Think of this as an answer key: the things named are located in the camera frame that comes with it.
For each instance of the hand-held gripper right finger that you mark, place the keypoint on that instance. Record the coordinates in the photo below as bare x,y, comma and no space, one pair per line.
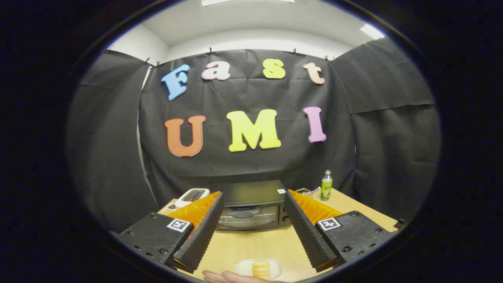
306,236

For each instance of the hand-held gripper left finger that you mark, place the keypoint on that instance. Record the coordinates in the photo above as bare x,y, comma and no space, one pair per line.
204,236

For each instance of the golden layered pastry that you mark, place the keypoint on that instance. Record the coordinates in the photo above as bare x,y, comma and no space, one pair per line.
261,269

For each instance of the black toaster oven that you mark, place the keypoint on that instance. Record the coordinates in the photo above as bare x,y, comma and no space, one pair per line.
251,192

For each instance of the white slot toaster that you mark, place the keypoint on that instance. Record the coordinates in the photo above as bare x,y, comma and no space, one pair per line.
182,202

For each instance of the white oval plate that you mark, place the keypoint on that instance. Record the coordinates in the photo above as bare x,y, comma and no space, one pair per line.
243,268

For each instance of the green drink bottle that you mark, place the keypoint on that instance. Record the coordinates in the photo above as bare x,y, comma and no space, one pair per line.
326,188

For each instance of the black backdrop cloth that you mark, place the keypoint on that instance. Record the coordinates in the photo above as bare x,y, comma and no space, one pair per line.
255,94

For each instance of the small ceiling light panel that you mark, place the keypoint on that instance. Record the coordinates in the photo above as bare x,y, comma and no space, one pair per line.
371,31

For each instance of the long ceiling light panel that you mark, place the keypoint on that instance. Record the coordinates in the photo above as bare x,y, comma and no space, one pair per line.
243,2

